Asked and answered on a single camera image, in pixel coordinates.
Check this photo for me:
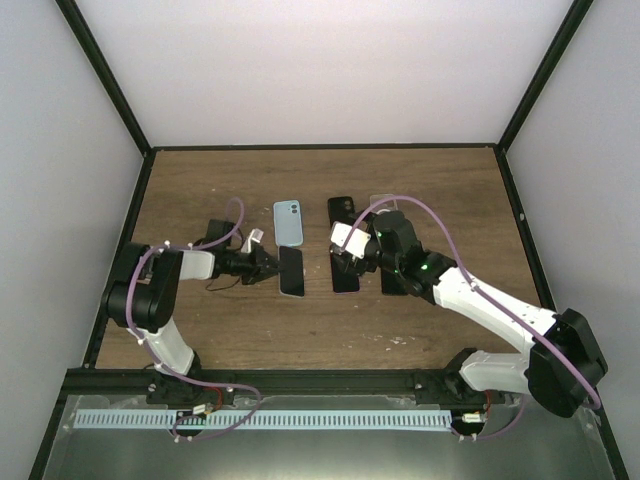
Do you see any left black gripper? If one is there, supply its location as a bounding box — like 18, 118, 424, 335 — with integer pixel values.
223, 245, 286, 285

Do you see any light blue phone case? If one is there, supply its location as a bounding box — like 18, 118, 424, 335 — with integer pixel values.
273, 200, 304, 247

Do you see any black phone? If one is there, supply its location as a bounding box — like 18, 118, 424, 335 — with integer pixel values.
380, 269, 408, 296

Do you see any black phone case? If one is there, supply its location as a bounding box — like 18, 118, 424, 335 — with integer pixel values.
327, 196, 356, 246

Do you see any clear magsafe phone case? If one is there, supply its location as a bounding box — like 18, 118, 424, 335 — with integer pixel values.
369, 194, 398, 214

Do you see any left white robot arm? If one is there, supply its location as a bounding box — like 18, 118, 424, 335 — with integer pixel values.
101, 219, 282, 404

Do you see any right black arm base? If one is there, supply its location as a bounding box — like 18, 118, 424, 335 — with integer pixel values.
412, 370, 506, 408

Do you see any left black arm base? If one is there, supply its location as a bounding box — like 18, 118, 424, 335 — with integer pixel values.
145, 369, 237, 408

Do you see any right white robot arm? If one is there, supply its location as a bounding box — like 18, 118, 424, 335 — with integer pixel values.
330, 211, 608, 418

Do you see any grey metal front plate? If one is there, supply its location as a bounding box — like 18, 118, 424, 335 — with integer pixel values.
44, 396, 614, 479

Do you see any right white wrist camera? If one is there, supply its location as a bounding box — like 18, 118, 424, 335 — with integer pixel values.
330, 222, 371, 259

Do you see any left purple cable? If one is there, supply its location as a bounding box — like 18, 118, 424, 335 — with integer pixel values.
127, 196, 264, 443

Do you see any purple cable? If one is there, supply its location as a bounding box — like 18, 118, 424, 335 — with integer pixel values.
342, 195, 602, 442
127, 196, 264, 443

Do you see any black aluminium frame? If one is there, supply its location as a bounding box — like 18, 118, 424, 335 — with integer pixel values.
28, 1, 629, 479

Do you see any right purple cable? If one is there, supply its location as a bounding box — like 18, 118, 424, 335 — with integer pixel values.
342, 195, 602, 442

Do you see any light blue slotted cable duct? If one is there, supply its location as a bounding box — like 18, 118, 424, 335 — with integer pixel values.
72, 409, 452, 432

